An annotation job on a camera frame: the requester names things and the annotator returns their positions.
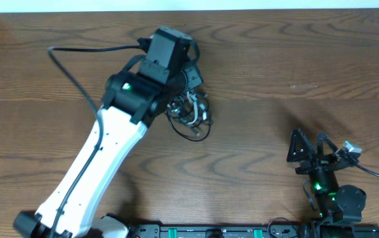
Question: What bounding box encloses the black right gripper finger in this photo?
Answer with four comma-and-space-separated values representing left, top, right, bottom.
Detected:
317, 132, 338, 159
286, 128, 317, 163

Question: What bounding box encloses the white USB cable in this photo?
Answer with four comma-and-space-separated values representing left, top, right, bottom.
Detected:
172, 92, 208, 126

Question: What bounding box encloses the black USB cable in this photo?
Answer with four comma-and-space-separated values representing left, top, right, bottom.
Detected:
165, 91, 214, 143

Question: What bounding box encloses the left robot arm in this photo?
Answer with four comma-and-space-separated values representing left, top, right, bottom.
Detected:
13, 26, 211, 237

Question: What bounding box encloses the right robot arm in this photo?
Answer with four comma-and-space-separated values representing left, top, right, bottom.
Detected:
286, 129, 366, 237

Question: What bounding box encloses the black left camera cable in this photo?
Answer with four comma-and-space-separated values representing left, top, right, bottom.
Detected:
47, 38, 153, 238

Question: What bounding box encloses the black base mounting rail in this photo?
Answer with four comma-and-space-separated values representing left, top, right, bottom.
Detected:
103, 223, 379, 238

